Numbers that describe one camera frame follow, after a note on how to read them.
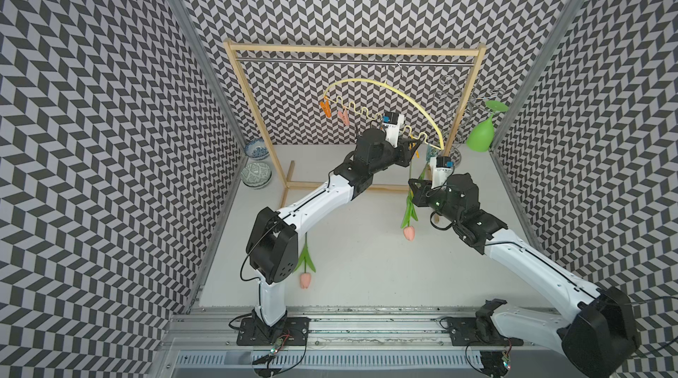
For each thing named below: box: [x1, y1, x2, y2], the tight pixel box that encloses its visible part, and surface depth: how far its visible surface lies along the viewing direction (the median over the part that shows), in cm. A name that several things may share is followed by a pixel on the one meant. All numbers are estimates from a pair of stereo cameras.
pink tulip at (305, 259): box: [293, 232, 317, 290], surface depth 86 cm
